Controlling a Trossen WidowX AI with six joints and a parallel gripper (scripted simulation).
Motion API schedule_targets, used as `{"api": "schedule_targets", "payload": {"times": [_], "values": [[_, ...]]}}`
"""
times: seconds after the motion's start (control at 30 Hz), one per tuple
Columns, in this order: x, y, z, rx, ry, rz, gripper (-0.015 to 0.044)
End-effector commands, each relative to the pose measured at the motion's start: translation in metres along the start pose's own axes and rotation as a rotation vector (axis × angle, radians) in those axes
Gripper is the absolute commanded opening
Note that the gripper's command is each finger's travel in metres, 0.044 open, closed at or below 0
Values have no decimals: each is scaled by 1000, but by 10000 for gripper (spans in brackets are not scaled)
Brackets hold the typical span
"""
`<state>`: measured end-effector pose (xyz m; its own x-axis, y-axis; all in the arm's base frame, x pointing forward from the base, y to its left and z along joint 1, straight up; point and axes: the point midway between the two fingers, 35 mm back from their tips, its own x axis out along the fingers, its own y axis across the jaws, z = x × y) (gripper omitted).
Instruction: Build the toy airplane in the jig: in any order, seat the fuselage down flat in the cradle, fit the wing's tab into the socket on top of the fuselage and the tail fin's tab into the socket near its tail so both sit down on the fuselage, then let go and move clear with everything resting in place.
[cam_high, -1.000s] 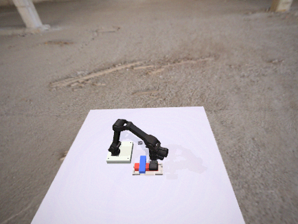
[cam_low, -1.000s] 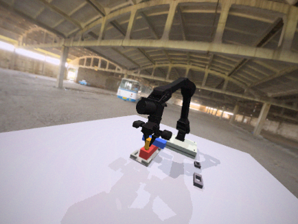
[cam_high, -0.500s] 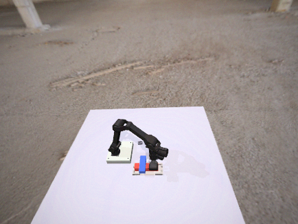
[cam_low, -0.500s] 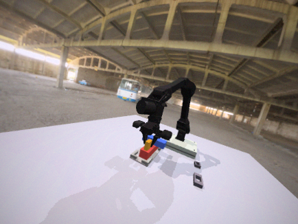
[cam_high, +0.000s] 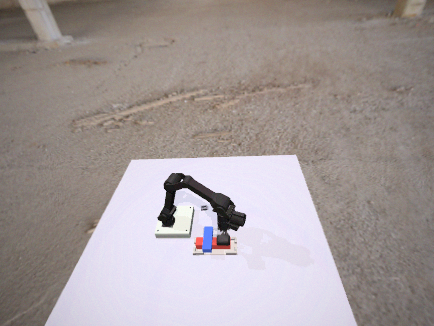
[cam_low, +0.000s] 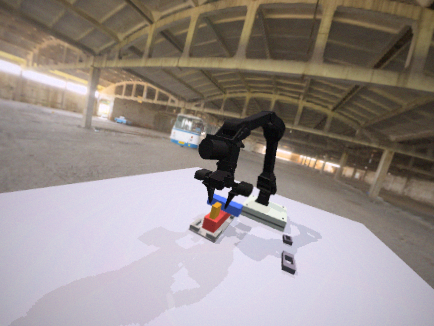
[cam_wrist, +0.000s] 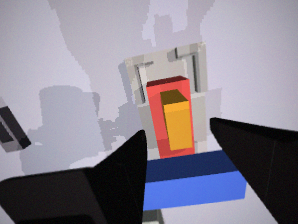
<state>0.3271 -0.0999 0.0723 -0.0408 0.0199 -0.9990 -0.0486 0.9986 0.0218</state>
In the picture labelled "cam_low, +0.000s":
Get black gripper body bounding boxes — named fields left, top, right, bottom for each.
left=194, top=160, right=254, bottom=198

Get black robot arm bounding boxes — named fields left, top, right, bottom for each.
left=199, top=110, right=285, bottom=206

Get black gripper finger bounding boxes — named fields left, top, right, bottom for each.
left=224, top=191, right=239, bottom=210
left=202, top=181, right=215, bottom=203

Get orange rectangular block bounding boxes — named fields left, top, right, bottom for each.
left=209, top=202, right=222, bottom=220

